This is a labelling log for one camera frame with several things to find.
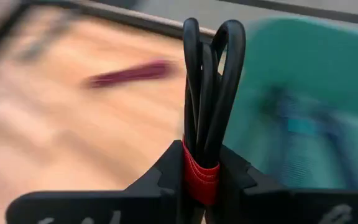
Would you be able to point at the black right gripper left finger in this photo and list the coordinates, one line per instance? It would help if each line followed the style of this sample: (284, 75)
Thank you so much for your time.
(135, 205)

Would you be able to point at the teal plastic bin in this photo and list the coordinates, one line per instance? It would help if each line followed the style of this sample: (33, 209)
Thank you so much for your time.
(291, 56)

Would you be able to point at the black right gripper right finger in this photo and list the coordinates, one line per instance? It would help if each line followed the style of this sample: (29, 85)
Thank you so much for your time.
(259, 205)

